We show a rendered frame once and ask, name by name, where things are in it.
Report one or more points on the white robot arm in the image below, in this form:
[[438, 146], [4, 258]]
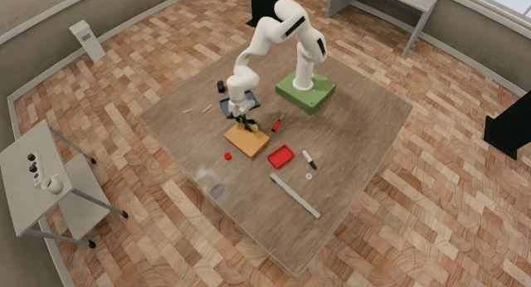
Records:
[[268, 29]]

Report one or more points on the white marker with black cap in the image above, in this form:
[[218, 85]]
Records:
[[311, 162]]

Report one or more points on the tan wooden bench board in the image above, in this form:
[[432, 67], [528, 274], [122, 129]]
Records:
[[247, 142]]

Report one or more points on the red shallow tray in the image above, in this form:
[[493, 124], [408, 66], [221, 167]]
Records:
[[281, 156]]

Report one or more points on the grey flat bar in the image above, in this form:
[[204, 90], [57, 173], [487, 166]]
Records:
[[306, 206]]

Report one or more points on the black rubber mallet with wooden handle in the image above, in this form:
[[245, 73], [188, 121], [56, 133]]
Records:
[[221, 87]]

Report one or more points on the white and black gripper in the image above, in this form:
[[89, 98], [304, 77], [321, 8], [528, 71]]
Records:
[[233, 110]]

